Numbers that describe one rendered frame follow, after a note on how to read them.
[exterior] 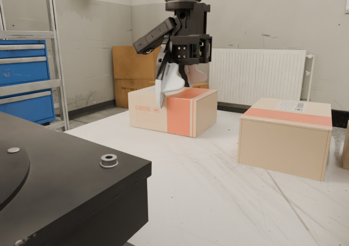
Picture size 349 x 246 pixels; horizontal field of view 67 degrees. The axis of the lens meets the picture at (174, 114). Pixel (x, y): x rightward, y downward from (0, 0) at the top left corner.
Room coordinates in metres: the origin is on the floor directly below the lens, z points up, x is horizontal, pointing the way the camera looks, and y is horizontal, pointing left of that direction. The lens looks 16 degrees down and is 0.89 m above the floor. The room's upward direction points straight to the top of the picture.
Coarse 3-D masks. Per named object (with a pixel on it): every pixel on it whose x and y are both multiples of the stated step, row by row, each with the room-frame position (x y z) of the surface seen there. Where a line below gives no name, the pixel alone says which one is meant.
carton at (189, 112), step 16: (128, 96) 0.56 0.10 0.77; (144, 96) 0.54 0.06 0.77; (176, 96) 0.52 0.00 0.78; (192, 96) 0.52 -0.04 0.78; (208, 96) 0.54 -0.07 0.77; (144, 112) 0.54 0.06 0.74; (160, 112) 0.52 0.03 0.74; (176, 112) 0.51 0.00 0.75; (192, 112) 0.49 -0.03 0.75; (208, 112) 0.54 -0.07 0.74; (160, 128) 0.52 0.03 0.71; (176, 128) 0.51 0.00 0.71; (192, 128) 0.49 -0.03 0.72
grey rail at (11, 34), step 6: (0, 30) 1.59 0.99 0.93; (6, 30) 1.62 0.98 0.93; (0, 36) 1.58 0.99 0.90; (6, 36) 1.61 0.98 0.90; (12, 36) 1.64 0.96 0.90; (18, 36) 1.67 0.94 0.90; (24, 36) 1.70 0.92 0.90; (30, 36) 1.73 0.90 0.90; (36, 36) 1.77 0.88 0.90; (42, 36) 1.80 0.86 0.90; (48, 36) 1.84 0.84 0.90
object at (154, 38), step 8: (160, 24) 0.57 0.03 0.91; (168, 24) 0.56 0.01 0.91; (176, 24) 0.56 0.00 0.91; (152, 32) 0.58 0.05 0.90; (160, 32) 0.57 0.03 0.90; (168, 32) 0.56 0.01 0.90; (144, 40) 0.59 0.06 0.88; (152, 40) 0.58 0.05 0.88; (160, 40) 0.58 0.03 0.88; (136, 48) 0.60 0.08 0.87; (144, 48) 0.59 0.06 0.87; (152, 48) 0.60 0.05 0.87
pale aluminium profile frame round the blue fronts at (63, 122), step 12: (0, 0) 2.24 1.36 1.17; (48, 0) 1.88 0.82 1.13; (0, 12) 2.23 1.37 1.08; (48, 12) 1.89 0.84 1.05; (0, 24) 2.22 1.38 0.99; (60, 60) 1.90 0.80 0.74; (60, 72) 1.90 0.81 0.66; (24, 84) 1.65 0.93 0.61; (36, 84) 1.71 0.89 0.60; (48, 84) 1.78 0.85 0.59; (60, 84) 1.86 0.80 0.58; (60, 96) 1.88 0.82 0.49; (60, 108) 1.89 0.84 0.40; (60, 120) 1.88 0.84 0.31
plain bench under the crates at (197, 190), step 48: (144, 144) 0.46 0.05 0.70; (192, 144) 0.46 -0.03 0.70; (336, 144) 0.46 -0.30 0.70; (192, 192) 0.30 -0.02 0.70; (240, 192) 0.30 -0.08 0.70; (288, 192) 0.30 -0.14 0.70; (336, 192) 0.30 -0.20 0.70; (144, 240) 0.21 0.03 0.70; (192, 240) 0.21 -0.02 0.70; (240, 240) 0.21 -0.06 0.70; (288, 240) 0.21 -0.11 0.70; (336, 240) 0.21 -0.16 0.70
